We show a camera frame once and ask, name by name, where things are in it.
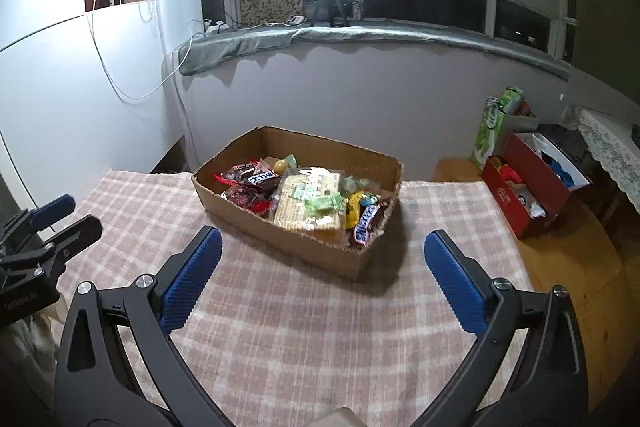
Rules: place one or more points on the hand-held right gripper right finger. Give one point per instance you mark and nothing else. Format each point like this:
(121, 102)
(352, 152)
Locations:
(457, 282)

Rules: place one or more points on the white charger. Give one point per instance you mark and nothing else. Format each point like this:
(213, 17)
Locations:
(298, 20)

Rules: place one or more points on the black cloth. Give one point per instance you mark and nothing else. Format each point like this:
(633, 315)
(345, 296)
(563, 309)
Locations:
(565, 137)

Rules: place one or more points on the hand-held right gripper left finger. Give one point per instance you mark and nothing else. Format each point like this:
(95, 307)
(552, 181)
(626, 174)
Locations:
(192, 277)

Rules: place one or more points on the yellow jelly cup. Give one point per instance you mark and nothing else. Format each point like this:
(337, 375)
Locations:
(281, 165)

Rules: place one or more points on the green paper bag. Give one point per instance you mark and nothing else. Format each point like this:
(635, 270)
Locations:
(487, 137)

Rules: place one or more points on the green candy packet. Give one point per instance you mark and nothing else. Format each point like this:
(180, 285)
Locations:
(327, 203)

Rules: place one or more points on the clear cracker packet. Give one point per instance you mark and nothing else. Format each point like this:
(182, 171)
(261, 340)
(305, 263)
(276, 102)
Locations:
(300, 207)

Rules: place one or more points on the dark red candy packet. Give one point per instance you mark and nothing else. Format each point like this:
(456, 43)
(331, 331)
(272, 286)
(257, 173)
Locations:
(245, 199)
(242, 170)

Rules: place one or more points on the grey windowsill cloth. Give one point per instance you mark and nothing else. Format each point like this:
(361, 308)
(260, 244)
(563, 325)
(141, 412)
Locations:
(225, 47)

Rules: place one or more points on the white power strip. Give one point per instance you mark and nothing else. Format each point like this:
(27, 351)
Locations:
(216, 28)

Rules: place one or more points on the green jelly cup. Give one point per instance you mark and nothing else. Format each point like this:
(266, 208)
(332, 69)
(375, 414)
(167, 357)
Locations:
(292, 159)

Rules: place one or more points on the brown chocolate bar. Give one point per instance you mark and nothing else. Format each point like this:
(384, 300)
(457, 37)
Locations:
(262, 179)
(370, 219)

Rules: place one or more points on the white lace side table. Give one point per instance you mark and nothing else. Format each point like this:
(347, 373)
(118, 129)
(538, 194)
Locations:
(610, 142)

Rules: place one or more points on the red cardboard box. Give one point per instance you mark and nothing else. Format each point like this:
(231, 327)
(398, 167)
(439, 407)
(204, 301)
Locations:
(500, 197)

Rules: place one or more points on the yellow candy packet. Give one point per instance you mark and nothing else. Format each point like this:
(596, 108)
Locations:
(355, 207)

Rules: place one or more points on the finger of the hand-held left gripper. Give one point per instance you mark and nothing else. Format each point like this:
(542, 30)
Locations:
(75, 234)
(52, 207)

